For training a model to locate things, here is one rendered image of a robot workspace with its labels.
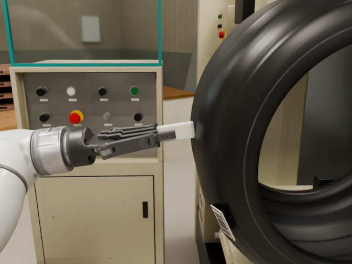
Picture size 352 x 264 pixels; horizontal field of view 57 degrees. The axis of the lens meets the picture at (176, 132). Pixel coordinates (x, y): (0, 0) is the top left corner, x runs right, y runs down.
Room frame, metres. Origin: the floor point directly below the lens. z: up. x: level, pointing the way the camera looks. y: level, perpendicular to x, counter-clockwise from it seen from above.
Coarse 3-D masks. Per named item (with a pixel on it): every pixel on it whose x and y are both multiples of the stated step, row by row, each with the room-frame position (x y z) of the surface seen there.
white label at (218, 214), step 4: (212, 208) 0.51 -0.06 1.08; (216, 208) 0.49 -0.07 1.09; (216, 212) 0.50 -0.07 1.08; (220, 212) 0.48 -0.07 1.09; (216, 216) 0.51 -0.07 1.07; (220, 216) 0.49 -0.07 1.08; (220, 220) 0.50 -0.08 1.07; (224, 220) 0.48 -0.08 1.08; (220, 224) 0.51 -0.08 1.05; (224, 224) 0.48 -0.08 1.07; (224, 228) 0.49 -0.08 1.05; (228, 228) 0.48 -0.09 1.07; (224, 232) 0.50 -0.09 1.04; (228, 232) 0.48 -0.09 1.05; (228, 236) 0.49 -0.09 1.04; (232, 236) 0.48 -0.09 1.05
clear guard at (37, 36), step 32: (32, 0) 1.22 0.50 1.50; (64, 0) 1.22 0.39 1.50; (96, 0) 1.22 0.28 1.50; (128, 0) 1.23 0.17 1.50; (160, 0) 1.22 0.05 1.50; (32, 32) 1.21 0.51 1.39; (64, 32) 1.22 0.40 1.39; (96, 32) 1.22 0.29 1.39; (128, 32) 1.23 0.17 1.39; (160, 32) 1.22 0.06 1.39; (32, 64) 1.21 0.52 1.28; (64, 64) 1.21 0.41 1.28; (96, 64) 1.21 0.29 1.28; (128, 64) 1.22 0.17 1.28; (160, 64) 1.22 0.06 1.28
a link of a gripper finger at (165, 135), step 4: (160, 132) 0.58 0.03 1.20; (164, 132) 0.58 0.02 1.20; (168, 132) 0.58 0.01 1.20; (172, 132) 0.58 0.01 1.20; (156, 136) 0.57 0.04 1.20; (160, 136) 0.58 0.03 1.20; (164, 136) 0.58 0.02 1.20; (168, 136) 0.58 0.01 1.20; (172, 136) 0.58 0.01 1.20; (148, 140) 0.56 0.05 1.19; (152, 140) 0.56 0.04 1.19; (156, 140) 0.57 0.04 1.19; (160, 140) 0.58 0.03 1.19; (152, 144) 0.56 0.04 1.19
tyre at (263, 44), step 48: (288, 0) 0.55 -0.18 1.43; (336, 0) 0.50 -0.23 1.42; (240, 48) 0.53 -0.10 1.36; (288, 48) 0.48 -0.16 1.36; (336, 48) 0.48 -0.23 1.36; (240, 96) 0.49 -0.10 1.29; (192, 144) 0.64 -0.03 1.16; (240, 144) 0.48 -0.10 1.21; (240, 192) 0.48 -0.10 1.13; (288, 192) 0.78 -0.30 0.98; (336, 192) 0.76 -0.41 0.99; (240, 240) 0.50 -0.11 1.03; (288, 240) 0.50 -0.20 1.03; (336, 240) 0.66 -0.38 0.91
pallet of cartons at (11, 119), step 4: (0, 112) 3.98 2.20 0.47; (4, 112) 3.98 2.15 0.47; (8, 112) 3.98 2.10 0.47; (12, 112) 3.98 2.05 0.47; (0, 116) 3.75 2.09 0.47; (4, 116) 3.75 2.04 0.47; (8, 116) 3.75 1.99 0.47; (12, 116) 3.75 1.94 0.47; (0, 120) 3.55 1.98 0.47; (4, 120) 3.55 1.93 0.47; (8, 120) 3.55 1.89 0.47; (12, 120) 3.55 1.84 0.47; (0, 124) 3.39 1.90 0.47; (4, 124) 3.39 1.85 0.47; (8, 124) 3.39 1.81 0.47; (12, 124) 3.39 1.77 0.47; (16, 124) 3.39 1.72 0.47; (0, 128) 3.26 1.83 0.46; (4, 128) 3.28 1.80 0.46; (8, 128) 3.31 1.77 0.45; (12, 128) 3.34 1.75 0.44; (16, 128) 3.37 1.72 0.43
